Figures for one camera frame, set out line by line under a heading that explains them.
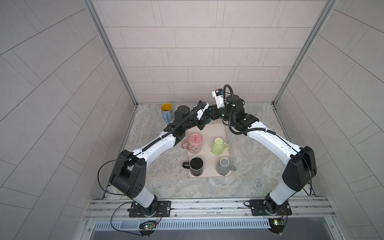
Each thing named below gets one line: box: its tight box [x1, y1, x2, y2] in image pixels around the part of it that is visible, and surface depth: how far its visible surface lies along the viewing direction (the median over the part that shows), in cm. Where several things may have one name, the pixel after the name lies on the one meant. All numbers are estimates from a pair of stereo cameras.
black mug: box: [182, 156, 204, 177], surface depth 79 cm
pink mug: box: [181, 133, 203, 154], surface depth 86 cm
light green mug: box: [211, 137, 230, 156], surface depth 88 cm
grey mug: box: [215, 157, 237, 176], surface depth 79 cm
